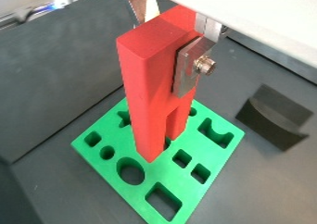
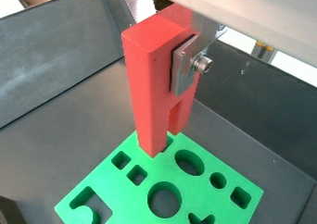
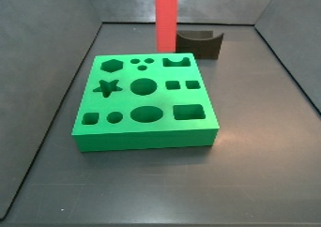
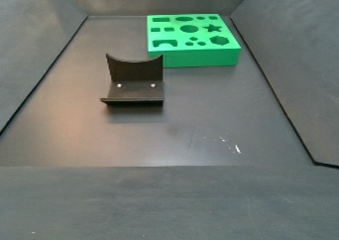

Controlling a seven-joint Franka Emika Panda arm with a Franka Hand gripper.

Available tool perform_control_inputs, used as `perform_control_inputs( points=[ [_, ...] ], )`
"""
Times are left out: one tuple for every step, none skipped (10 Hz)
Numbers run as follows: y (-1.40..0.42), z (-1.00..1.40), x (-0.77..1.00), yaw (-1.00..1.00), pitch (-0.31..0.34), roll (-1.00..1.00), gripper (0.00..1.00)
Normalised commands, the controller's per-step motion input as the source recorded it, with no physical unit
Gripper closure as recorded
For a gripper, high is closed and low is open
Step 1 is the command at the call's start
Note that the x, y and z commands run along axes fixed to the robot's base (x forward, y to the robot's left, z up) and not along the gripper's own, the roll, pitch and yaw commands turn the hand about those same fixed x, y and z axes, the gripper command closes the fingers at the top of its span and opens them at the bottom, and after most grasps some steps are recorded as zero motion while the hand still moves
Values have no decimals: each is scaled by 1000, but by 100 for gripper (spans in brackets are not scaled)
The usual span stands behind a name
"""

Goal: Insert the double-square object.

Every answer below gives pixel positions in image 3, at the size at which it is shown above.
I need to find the red vertical post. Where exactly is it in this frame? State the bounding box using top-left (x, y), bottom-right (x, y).
top-left (155, 0), bottom-right (178, 53)

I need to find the black curved-top block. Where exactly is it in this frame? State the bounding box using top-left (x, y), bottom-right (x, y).
top-left (175, 30), bottom-right (224, 60)

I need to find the green shape-sorter block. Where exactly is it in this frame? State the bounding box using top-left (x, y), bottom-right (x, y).
top-left (71, 53), bottom-right (219, 152)

